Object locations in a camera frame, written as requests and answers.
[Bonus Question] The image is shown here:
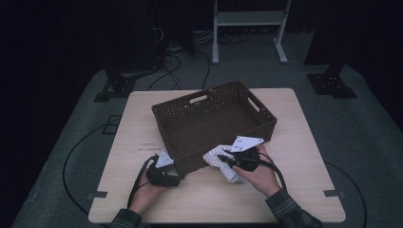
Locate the white metal stand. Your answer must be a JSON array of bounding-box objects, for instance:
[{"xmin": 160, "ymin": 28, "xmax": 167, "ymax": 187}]
[{"xmin": 211, "ymin": 0, "xmax": 293, "ymax": 66}]

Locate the long black floor cable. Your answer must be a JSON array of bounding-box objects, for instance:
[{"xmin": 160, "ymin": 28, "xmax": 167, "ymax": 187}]
[
  {"xmin": 62, "ymin": 123, "xmax": 110, "ymax": 217},
  {"xmin": 324, "ymin": 161, "xmax": 369, "ymax": 228}
]

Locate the black stand base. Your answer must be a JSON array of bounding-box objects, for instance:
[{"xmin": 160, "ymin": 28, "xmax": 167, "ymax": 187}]
[
  {"xmin": 306, "ymin": 61, "xmax": 357, "ymax": 99},
  {"xmin": 93, "ymin": 67, "xmax": 137, "ymax": 104}
]

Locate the dark equipment rack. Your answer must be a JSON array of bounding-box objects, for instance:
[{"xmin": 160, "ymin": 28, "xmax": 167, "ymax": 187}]
[{"xmin": 106, "ymin": 0, "xmax": 163, "ymax": 75}]

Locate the grey tape strip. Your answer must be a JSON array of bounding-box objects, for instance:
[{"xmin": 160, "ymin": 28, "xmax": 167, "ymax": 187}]
[
  {"xmin": 322, "ymin": 189, "xmax": 346, "ymax": 199},
  {"xmin": 86, "ymin": 190, "xmax": 108, "ymax": 201}
]

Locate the white knitted cloth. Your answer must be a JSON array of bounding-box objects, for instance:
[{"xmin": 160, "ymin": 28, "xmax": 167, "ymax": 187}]
[{"xmin": 202, "ymin": 144, "xmax": 241, "ymax": 183}]

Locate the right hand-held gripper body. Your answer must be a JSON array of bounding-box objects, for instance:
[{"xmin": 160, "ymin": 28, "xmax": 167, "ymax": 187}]
[{"xmin": 229, "ymin": 135, "xmax": 264, "ymax": 173}]

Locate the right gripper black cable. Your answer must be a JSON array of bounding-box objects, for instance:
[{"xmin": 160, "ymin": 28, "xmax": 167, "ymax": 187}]
[{"xmin": 258, "ymin": 151, "xmax": 288, "ymax": 191}]

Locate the black floor cable bundle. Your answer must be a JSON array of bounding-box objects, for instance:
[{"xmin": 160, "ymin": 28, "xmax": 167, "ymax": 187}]
[{"xmin": 146, "ymin": 27, "xmax": 212, "ymax": 91}]

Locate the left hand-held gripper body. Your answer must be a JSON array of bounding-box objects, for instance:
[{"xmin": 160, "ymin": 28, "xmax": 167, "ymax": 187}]
[{"xmin": 145, "ymin": 149, "xmax": 180, "ymax": 188}]

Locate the brown wicker basket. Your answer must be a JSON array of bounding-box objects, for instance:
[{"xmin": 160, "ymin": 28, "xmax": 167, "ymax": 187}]
[{"xmin": 151, "ymin": 80, "xmax": 278, "ymax": 179}]

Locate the person's right hand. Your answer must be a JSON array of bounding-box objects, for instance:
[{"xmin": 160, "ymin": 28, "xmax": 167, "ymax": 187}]
[{"xmin": 232, "ymin": 143, "xmax": 279, "ymax": 198}]

